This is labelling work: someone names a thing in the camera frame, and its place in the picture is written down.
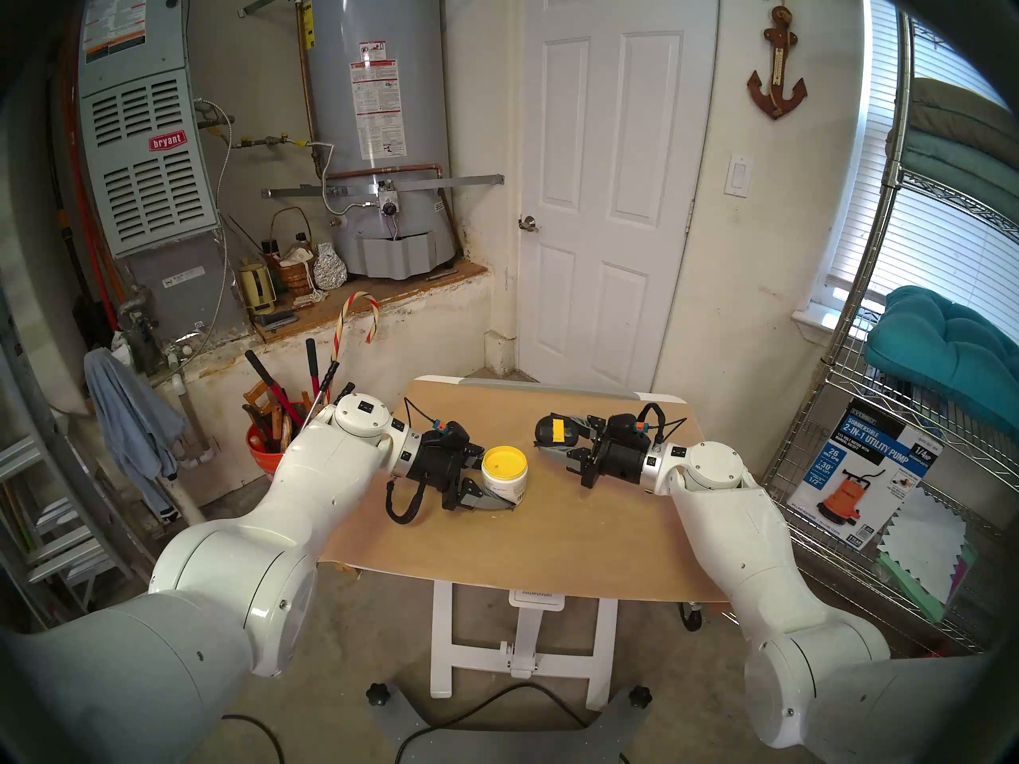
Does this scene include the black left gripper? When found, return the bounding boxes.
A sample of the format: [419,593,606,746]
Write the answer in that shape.
[406,422,515,511]

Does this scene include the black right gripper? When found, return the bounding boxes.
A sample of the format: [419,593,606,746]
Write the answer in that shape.
[539,413,656,489]

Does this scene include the white paint jar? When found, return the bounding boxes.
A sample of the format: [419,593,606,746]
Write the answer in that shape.
[481,446,529,507]

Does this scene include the black lid with yellow tape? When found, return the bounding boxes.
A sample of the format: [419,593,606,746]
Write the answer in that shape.
[535,414,580,450]

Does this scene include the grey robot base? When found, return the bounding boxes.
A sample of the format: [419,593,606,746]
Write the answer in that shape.
[370,685,652,764]

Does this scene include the black-grip hedge shears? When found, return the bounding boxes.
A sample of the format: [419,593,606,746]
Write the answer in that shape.
[303,361,357,429]

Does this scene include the striped candy cane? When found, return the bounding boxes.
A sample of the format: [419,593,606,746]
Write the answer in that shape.
[330,291,381,369]

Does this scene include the wooden top folding table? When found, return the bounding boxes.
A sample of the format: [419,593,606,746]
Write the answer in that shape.
[394,375,677,711]

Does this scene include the wooden heater platform board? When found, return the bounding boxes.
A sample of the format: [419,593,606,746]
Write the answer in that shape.
[255,259,488,343]

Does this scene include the orange plastic bucket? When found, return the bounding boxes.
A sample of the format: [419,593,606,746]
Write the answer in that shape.
[245,424,307,478]

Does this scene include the crumpled foil bundle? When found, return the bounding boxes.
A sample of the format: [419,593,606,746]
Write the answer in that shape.
[313,242,349,290]

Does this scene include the white window sill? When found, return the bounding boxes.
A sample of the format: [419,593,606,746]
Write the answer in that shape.
[792,302,837,343]

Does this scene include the white panel door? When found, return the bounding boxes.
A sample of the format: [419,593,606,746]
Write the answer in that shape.
[517,0,721,393]

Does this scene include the utility pump box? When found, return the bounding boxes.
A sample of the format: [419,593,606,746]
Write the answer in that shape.
[787,396,944,550]

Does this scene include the white pvc pipe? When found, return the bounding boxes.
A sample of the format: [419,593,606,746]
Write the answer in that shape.
[167,357,217,465]

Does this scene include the yellow plastic jug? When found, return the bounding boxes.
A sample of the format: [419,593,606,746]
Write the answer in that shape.
[237,261,278,316]

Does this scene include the blue hanging cloth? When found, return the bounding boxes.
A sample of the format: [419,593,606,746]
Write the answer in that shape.
[84,347,185,520]

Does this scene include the white scalloped sheet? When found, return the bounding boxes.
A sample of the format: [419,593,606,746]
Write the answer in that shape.
[878,486,976,604]

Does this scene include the green flat board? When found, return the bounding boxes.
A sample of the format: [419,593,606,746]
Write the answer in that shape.
[876,552,980,624]

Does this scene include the teal tufted cushion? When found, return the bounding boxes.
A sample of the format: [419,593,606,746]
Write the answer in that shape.
[864,285,1019,441]

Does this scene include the grey water heater tank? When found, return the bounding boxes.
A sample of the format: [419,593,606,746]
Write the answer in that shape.
[296,0,463,279]

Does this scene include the white window blinds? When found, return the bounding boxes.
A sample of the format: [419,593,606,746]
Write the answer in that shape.
[820,0,1019,341]

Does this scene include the flexible metal conduit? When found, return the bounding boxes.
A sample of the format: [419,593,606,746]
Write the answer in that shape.
[171,98,233,365]

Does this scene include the aluminium ladder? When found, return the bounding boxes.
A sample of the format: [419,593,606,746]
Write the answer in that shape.
[0,309,160,636]

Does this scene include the grey Bryant furnace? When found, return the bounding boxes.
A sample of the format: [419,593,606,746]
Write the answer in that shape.
[78,0,252,341]

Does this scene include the grey-green folded cushion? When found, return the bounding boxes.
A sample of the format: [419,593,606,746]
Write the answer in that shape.
[885,126,1019,214]

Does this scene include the orange pipe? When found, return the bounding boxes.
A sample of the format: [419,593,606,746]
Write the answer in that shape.
[60,38,128,325]

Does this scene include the olive folded cushion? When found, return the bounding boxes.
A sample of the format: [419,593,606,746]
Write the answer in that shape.
[908,76,1019,146]

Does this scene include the black looped gripper cable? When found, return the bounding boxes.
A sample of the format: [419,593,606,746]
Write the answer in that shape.
[637,403,689,445]

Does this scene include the black coiled gripper cable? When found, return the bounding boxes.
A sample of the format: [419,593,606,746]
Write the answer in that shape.
[385,480,427,526]

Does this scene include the black floor cable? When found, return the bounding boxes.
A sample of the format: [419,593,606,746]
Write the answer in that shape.
[221,715,286,764]
[394,681,590,764]

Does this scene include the wooden-handled hand saw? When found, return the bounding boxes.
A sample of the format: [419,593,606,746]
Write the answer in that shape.
[243,380,291,453]

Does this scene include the wicker basket with handle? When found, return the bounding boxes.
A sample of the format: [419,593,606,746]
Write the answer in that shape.
[269,207,317,296]

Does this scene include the galvanized metal heater strap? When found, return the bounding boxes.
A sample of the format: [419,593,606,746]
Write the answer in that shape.
[263,173,505,200]

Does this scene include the chrome wire shelf rack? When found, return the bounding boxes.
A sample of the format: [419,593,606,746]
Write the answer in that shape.
[760,10,1019,660]

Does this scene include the rusty anchor wall decoration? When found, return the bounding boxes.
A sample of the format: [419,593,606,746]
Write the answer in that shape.
[747,0,809,120]

